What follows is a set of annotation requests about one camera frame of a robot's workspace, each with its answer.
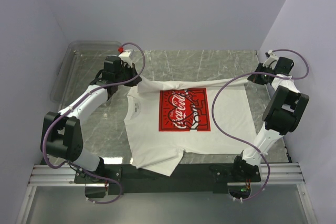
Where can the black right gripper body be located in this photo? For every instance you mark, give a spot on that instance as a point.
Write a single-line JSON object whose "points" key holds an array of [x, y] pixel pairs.
{"points": [[261, 78]]}

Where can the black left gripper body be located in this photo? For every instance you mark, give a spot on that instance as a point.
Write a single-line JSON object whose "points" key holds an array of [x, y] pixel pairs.
{"points": [[127, 72]]}

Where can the white t-shirt red print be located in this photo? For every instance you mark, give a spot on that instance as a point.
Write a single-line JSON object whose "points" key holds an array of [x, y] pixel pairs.
{"points": [[166, 119]]}

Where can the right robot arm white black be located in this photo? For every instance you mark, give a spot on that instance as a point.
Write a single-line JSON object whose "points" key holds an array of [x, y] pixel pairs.
{"points": [[281, 116]]}

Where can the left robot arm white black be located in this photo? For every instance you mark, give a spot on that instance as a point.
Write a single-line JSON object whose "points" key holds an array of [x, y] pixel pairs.
{"points": [[62, 134]]}

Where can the clear plastic bin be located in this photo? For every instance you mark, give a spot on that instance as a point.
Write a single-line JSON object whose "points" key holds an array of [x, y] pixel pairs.
{"points": [[82, 60]]}

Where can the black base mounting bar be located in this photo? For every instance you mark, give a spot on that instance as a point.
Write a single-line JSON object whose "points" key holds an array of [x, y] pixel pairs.
{"points": [[185, 178]]}

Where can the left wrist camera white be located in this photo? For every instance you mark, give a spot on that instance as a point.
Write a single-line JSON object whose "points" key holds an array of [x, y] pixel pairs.
{"points": [[125, 54]]}

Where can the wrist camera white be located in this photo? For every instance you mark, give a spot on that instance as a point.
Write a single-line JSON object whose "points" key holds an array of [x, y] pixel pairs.
{"points": [[271, 58], [125, 54]]}

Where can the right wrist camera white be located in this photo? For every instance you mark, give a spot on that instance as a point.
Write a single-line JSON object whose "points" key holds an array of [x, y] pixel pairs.
{"points": [[271, 58]]}

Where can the aluminium frame rail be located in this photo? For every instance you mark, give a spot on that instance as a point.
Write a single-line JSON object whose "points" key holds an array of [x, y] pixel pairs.
{"points": [[67, 195]]}

